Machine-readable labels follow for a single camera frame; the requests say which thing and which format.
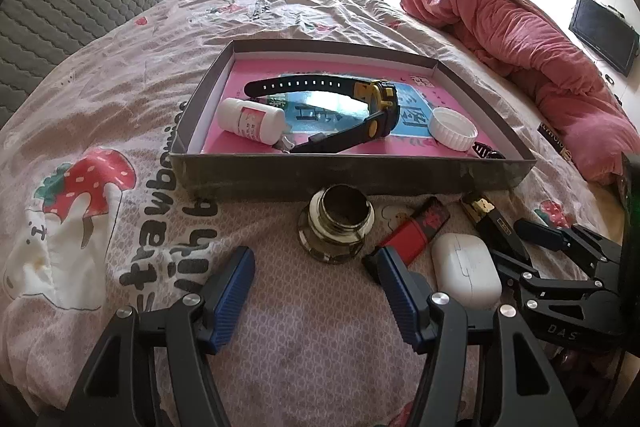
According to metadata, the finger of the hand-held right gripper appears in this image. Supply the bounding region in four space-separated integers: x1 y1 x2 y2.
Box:
492 249 621 306
514 217 625 280

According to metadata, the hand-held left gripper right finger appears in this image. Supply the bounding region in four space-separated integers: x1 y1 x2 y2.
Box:
361 246 581 427

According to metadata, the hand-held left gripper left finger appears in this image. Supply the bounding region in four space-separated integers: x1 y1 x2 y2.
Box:
65 246 257 427

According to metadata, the black gold lighter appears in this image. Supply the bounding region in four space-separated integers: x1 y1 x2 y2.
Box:
460 191 532 265

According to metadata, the white earbuds case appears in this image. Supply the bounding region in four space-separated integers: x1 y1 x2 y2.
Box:
431 233 502 310

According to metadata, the red black lighter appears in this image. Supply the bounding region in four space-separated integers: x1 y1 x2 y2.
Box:
370 197 451 265

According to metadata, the black hair clip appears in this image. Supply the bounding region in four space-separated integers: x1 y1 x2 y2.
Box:
472 141 506 160

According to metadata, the white ribbed bottle cap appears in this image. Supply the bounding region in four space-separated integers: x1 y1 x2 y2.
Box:
431 108 478 152

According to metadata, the shallow grey cardboard box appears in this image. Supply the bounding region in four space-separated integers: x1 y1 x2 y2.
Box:
169 39 537 202

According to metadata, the white pill bottle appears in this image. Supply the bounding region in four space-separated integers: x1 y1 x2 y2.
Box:
217 98 285 146

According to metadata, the yellow black wristwatch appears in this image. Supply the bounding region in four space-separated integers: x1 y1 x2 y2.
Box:
245 74 398 155

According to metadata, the black box with gold print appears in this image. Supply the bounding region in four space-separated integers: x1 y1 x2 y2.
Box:
537 121 576 158

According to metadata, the pink duvet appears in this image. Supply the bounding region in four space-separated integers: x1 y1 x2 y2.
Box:
399 0 640 185

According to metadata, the black television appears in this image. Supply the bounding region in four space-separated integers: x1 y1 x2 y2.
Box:
570 0 640 78

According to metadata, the strawberry print bedsheet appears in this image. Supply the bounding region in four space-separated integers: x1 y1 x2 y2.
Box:
0 0 631 427

